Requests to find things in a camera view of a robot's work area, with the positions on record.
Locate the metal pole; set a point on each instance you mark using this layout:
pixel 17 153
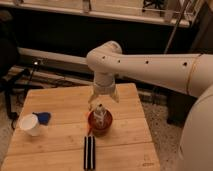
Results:
pixel 182 10

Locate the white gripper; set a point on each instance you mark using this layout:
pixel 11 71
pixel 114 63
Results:
pixel 104 84

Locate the blue cloth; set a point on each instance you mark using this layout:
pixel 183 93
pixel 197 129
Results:
pixel 43 117

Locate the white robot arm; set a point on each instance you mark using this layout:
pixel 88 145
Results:
pixel 190 74

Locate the black striped brush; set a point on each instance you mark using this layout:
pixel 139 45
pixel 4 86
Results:
pixel 89 161

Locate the red bowl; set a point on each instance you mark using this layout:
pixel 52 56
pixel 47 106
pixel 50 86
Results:
pixel 107 124

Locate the black office chair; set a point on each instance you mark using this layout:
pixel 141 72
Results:
pixel 9 56

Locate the white paper cup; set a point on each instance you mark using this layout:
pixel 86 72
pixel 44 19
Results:
pixel 30 125

